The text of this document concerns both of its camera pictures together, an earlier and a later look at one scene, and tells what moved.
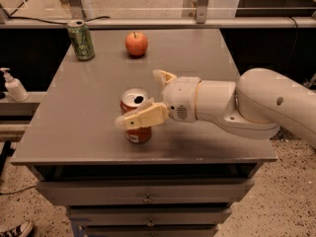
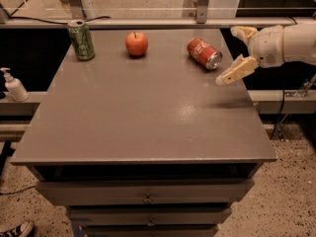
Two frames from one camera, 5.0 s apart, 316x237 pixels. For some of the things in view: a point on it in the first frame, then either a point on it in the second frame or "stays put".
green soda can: x=81 y=39 stays put
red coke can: x=130 y=99 → x=204 y=53
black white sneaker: x=23 y=229 stays put
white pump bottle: x=15 y=87 stays put
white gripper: x=180 y=98 → x=266 y=47
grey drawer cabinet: x=182 y=182 stays put
